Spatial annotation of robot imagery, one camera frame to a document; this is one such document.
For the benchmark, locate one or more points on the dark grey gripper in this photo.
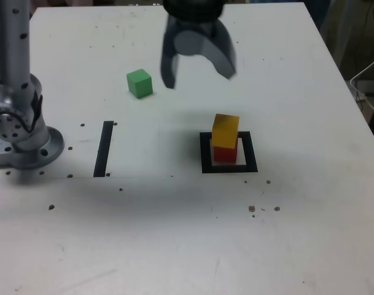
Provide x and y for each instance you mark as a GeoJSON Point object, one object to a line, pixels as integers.
{"type": "Point", "coordinates": [193, 9]}

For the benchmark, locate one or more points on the green cube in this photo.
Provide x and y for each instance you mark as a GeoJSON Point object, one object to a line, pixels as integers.
{"type": "Point", "coordinates": [140, 83]}

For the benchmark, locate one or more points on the yellow cube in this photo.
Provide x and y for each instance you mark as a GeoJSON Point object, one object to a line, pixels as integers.
{"type": "Point", "coordinates": [225, 132]}

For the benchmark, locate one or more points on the red cube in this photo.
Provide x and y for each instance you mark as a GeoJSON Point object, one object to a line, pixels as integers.
{"type": "Point", "coordinates": [225, 155]}

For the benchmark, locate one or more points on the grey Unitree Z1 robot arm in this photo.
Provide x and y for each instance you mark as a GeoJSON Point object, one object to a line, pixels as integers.
{"type": "Point", "coordinates": [11, 92]}

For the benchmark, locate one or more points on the black tape square outline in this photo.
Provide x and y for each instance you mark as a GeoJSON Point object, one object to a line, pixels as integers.
{"type": "Point", "coordinates": [205, 159]}

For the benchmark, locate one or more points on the black tape strip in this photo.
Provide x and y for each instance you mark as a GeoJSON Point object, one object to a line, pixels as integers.
{"type": "Point", "coordinates": [103, 150]}

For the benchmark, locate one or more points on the white metal frame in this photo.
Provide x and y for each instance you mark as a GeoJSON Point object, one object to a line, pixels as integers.
{"type": "Point", "coordinates": [343, 18]}

